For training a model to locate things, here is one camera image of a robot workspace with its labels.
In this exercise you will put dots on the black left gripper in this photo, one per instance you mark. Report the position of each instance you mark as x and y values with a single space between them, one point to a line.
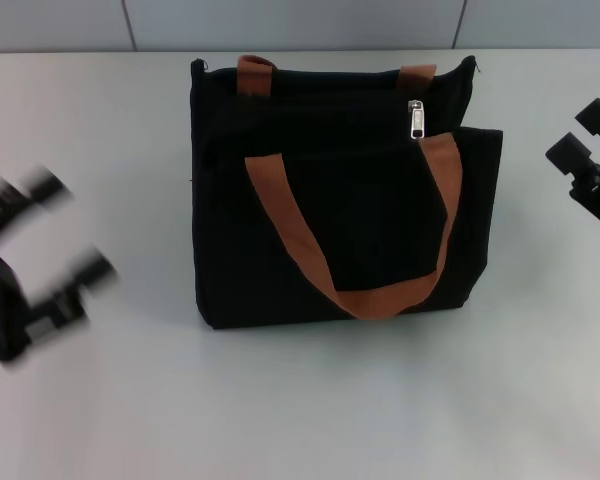
2 315

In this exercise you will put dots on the silver zipper pull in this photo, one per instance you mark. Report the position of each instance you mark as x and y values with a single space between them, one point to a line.
416 122

